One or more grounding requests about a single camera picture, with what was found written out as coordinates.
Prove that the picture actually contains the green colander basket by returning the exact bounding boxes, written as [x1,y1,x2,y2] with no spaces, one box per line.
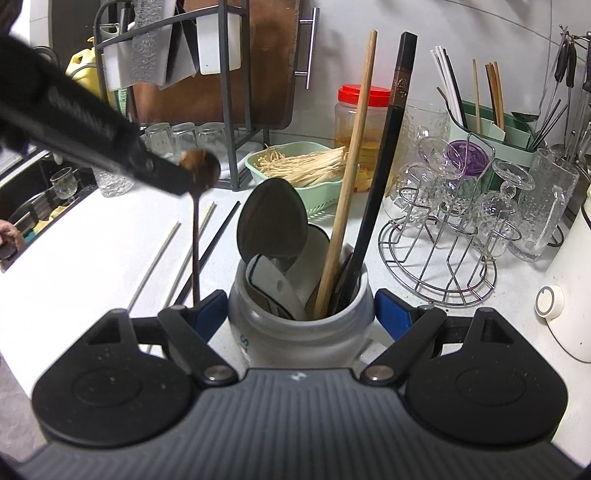
[245,141,350,220]

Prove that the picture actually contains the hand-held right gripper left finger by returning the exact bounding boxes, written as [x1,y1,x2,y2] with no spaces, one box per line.
[85,290,238,386]

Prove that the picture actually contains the green utensil caddy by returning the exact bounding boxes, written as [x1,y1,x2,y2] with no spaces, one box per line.
[445,99,542,153]

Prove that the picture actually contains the white drip tray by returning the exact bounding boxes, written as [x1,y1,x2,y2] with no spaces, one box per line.
[215,154,252,186]

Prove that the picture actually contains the wooden-handled cleaver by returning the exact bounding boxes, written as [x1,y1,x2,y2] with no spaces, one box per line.
[130,0,177,85]

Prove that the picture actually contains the white electric pot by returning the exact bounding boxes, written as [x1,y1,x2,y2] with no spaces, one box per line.
[536,185,591,363]

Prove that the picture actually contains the black sink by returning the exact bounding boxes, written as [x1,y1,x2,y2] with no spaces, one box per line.
[0,152,100,273]

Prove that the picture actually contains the pink cloth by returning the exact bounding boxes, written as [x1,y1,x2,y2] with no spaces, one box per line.
[0,220,21,259]

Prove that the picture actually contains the wine glass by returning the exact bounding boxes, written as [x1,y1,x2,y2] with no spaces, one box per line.
[50,167,78,200]

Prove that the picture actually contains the tall textured glass mug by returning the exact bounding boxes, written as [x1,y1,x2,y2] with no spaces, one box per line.
[508,148,580,263]

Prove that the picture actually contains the thin black chopstick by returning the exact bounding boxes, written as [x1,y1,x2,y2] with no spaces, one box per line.
[178,200,242,305]

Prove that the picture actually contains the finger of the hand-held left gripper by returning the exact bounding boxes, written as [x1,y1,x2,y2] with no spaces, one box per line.
[131,148,197,198]

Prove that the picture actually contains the wooden cutting board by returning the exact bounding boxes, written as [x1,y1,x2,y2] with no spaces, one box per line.
[131,0,320,130]

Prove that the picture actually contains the yellow detergent bottle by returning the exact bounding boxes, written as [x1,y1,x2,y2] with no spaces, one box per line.
[65,37,118,112]

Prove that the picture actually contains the black chopstick with brown band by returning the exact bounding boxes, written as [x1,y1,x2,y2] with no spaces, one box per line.
[342,32,419,305]

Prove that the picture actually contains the dark grey dish rack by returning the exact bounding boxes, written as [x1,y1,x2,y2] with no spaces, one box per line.
[95,0,271,192]

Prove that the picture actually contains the textured glass pitcher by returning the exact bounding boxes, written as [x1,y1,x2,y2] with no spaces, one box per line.
[383,100,451,222]

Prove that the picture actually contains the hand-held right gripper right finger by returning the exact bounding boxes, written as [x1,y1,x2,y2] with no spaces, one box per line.
[360,289,520,385]

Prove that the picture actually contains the steel spoon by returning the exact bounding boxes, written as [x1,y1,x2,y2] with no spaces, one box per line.
[236,178,309,278]

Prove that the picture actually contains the wire glass rack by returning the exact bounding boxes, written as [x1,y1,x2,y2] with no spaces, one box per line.
[378,131,499,308]

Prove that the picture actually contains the white ceramic spoon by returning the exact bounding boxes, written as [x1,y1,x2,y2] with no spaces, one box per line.
[245,224,331,320]

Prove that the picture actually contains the glass goblet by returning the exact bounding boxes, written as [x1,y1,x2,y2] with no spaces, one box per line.
[475,159,536,259]
[416,136,462,197]

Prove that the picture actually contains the brown wooden spoon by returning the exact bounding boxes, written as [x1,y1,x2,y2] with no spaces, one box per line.
[179,148,221,305]

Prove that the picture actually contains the green utensil holder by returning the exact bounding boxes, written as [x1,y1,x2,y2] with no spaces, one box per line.
[430,45,570,151]

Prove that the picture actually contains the white mug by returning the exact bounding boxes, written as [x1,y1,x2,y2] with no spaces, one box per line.
[228,258,376,370]

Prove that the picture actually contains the steel pan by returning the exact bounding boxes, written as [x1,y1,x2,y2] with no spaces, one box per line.
[9,191,52,232]

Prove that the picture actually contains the textured glass beer mug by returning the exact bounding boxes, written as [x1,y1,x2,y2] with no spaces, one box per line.
[92,164,136,198]

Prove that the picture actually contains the enoki mushrooms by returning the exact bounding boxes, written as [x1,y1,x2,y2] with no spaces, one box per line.
[254,145,348,188]

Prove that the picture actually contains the row of hanging steel utensils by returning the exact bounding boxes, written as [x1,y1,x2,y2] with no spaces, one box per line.
[538,25,591,163]

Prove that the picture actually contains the wooden chopstick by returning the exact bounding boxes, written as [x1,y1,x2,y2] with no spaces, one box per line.
[314,30,378,320]

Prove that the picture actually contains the clear drinking glass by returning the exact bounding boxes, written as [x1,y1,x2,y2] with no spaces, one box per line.
[196,122,228,160]
[144,124,172,160]
[171,122,198,155]

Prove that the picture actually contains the red-lid plastic jar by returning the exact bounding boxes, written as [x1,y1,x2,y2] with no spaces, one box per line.
[335,84,392,192]

